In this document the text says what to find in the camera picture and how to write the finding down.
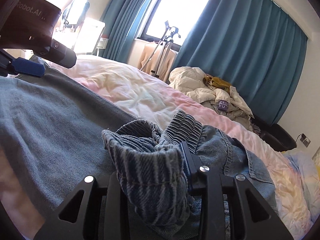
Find blue denim jeans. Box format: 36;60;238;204
1;61;278;239

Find pastel pink duvet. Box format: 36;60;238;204
0;54;320;240

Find black bedside armchair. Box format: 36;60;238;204
251;117;297;152

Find teal curtain left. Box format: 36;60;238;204
98;0;152;63

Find teal curtain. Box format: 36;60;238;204
98;0;152;63
174;0;308;125

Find mustard yellow garment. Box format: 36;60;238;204
203;74;232;93

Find cream puffer jacket pile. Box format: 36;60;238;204
169;67;254;132

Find beige hanging sweater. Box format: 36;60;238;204
138;42;177;82

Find silver tripod stand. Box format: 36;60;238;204
140;21;181;78

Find teal curtain right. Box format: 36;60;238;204
174;0;308;125

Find wall power socket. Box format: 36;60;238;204
296;133;311;147

